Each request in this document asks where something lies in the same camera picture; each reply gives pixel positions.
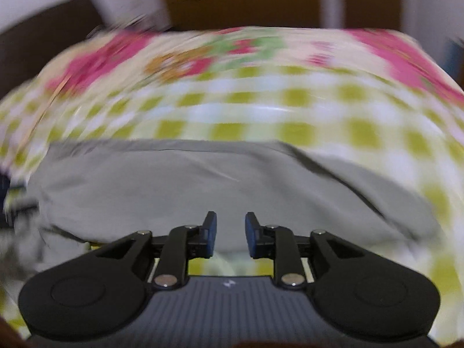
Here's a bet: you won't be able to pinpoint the dark wooden headboard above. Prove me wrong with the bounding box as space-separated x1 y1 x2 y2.
1 0 105 97

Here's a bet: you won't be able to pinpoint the checkered floral bed quilt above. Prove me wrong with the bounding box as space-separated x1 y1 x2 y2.
1 27 463 342

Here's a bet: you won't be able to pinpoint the grey-green pants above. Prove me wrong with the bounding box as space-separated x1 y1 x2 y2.
10 140 440 277

